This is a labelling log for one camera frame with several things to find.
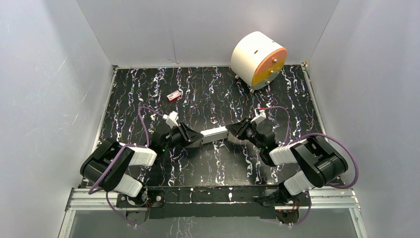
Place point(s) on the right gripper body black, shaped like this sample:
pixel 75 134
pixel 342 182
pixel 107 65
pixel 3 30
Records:
pixel 250 134

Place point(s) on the small red white packet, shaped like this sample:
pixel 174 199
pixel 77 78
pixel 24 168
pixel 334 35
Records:
pixel 174 95

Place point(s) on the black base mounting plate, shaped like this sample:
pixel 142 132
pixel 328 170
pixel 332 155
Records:
pixel 213 201

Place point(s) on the aluminium frame rail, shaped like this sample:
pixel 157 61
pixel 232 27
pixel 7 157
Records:
pixel 322 198

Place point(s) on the white cylindrical drum orange face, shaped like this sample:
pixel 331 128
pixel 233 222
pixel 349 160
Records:
pixel 257 60

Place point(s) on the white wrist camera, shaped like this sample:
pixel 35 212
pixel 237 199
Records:
pixel 259 115
pixel 171 119

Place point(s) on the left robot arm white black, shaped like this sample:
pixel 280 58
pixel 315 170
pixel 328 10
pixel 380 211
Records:
pixel 106 167

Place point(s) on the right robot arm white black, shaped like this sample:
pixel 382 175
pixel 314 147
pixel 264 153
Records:
pixel 319 162

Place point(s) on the white cardboard box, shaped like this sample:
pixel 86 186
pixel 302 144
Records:
pixel 215 134

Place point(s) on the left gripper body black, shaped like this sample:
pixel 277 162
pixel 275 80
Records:
pixel 181 134

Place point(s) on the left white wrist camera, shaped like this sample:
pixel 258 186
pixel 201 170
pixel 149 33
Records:
pixel 171 119

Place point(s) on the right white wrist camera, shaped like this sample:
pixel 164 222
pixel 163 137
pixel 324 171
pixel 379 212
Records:
pixel 259 115

